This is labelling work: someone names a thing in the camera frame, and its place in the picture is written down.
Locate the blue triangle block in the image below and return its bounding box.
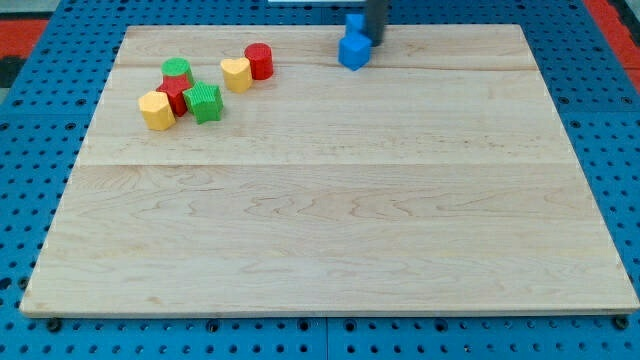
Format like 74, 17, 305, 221
338, 33, 371, 71

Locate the wooden board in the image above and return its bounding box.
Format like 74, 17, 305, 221
20, 25, 639, 319

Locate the yellow heart block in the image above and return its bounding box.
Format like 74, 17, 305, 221
220, 57, 253, 93

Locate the green star block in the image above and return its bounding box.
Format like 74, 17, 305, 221
183, 81, 224, 124

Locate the red cylinder block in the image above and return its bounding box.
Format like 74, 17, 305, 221
244, 43, 274, 80

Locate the blue cube block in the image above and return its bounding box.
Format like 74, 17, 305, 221
345, 13, 366, 36

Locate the red star block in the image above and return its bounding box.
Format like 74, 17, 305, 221
156, 75, 192, 117

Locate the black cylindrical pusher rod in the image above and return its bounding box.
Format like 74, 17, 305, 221
364, 0, 389, 47

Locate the yellow hexagon block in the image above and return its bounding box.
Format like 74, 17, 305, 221
138, 91, 176, 131

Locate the green cylinder block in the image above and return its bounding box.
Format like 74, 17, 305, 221
161, 57, 194, 84

